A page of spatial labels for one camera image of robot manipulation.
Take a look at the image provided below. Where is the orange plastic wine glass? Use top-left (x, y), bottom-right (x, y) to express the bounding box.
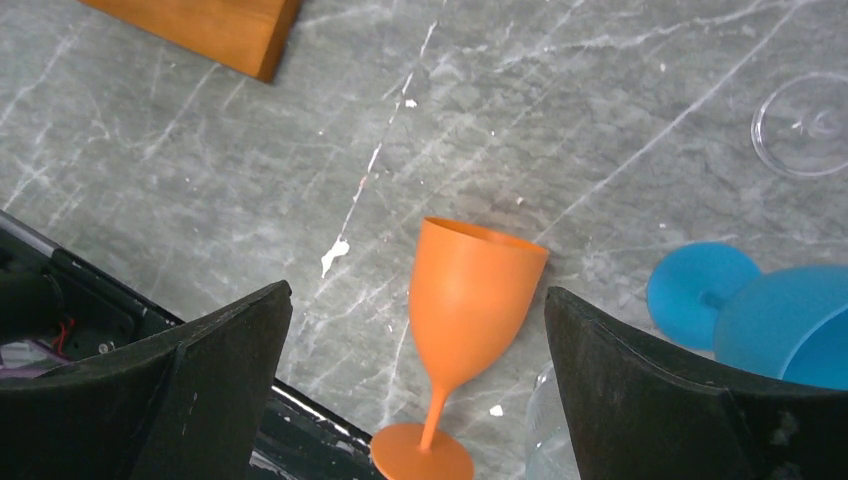
top-left (370, 217), bottom-right (549, 479)

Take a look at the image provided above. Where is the gold wire wine glass rack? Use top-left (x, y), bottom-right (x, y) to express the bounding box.
top-left (86, 0), bottom-right (302, 83)

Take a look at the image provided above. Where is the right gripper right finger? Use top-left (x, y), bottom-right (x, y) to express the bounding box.
top-left (544, 286), bottom-right (847, 479)

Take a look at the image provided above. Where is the small clear cup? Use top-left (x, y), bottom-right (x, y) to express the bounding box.
top-left (750, 72), bottom-right (847, 179)

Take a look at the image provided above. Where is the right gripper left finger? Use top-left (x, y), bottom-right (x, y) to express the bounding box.
top-left (1, 281), bottom-right (292, 479)

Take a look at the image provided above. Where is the blue plastic wine glass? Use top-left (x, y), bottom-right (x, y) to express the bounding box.
top-left (646, 242), bottom-right (847, 390)

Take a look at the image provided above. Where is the clear stemless glass front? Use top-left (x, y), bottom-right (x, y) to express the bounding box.
top-left (525, 361), bottom-right (580, 480)

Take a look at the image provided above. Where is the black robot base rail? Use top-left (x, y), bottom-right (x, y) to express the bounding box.
top-left (1, 215), bottom-right (377, 479)

